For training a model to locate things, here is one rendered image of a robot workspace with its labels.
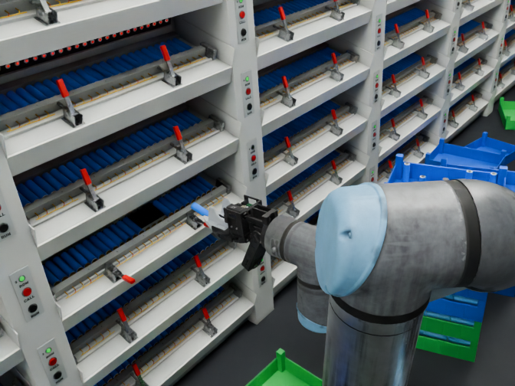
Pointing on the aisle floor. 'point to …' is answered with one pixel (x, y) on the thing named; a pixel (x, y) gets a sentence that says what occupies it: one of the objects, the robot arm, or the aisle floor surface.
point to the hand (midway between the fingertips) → (211, 218)
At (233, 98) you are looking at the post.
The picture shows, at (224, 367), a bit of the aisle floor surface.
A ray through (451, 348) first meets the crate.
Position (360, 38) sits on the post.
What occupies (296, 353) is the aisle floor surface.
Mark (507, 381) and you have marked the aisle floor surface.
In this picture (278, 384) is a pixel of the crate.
